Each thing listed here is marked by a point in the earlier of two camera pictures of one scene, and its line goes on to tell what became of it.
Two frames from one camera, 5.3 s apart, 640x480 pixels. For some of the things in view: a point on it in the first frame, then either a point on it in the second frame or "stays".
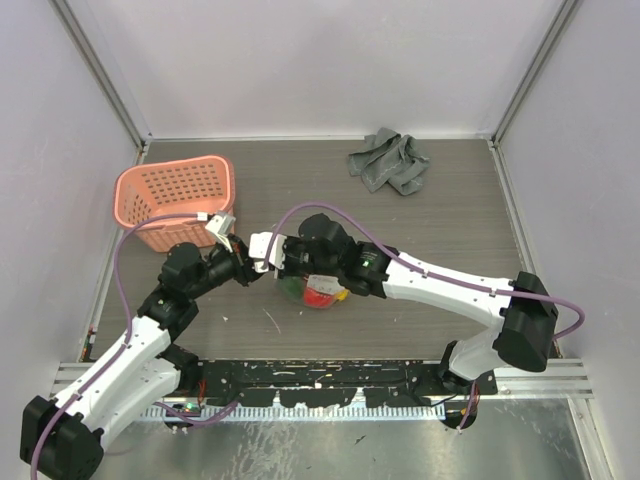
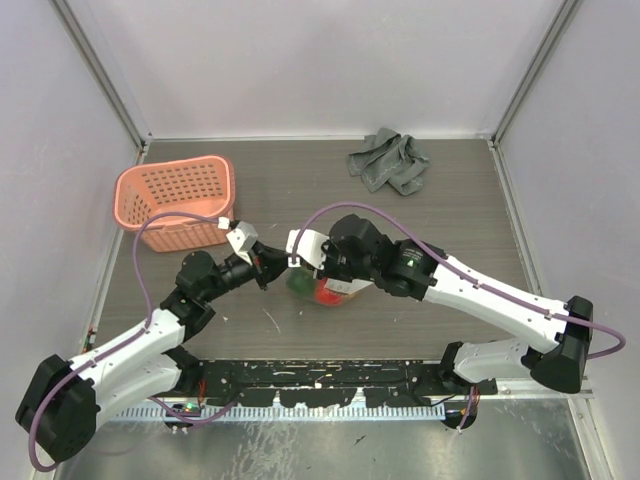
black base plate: (338, 382) stays
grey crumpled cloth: (389, 157) stays
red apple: (315, 299) to (325, 296)
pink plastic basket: (202, 184) stays
